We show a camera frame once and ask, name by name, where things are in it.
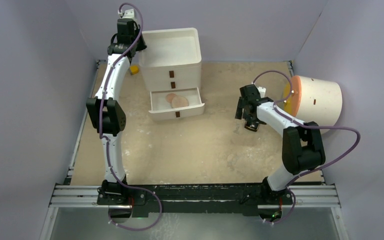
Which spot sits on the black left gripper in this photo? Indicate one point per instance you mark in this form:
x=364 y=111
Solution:
x=143 y=46

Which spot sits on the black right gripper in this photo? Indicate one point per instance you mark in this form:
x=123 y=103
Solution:
x=242 y=105

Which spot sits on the black gold compact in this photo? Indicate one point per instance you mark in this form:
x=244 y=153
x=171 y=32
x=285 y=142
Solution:
x=252 y=125

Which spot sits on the white three-drawer organizer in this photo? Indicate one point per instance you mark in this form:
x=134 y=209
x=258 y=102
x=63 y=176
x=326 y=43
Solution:
x=172 y=63

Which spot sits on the round peach powder puff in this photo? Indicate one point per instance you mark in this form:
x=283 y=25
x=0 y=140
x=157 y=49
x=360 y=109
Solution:
x=169 y=97

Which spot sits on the round beige coaster disc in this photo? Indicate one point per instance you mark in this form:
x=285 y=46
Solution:
x=179 y=101

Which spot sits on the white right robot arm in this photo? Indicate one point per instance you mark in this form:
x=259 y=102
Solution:
x=302 y=145

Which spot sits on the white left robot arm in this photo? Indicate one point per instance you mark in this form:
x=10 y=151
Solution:
x=106 y=114

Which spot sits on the yellow grey small block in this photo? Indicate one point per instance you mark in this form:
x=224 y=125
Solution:
x=134 y=69

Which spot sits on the white cylindrical bin orange lid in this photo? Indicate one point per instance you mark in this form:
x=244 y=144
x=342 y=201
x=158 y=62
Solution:
x=313 y=100

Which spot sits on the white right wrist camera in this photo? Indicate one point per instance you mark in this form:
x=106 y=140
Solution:
x=262 y=91

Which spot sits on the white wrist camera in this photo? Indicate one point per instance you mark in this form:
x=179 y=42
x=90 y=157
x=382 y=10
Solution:
x=262 y=91
x=127 y=14

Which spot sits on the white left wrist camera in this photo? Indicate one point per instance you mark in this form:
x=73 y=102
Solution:
x=127 y=14

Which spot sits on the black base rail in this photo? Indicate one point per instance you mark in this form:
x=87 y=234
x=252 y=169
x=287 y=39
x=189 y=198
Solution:
x=196 y=208

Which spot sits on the aluminium table edge rail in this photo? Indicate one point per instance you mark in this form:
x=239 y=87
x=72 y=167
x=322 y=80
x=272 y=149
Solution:
x=301 y=196

